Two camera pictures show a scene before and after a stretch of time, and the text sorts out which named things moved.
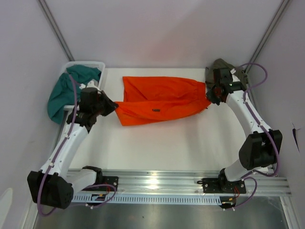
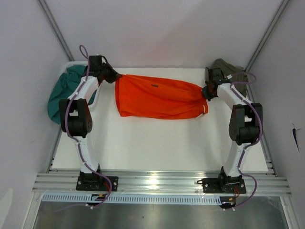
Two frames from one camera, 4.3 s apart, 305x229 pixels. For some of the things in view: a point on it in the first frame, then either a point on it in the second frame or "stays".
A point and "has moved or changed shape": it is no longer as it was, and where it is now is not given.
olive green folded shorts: [221, 63] stays
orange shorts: [148, 99] has moved or changed shape
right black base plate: [218, 185] stays
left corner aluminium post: [49, 15] stays
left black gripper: [111, 105] -> [114, 75]
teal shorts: [60, 93] stays
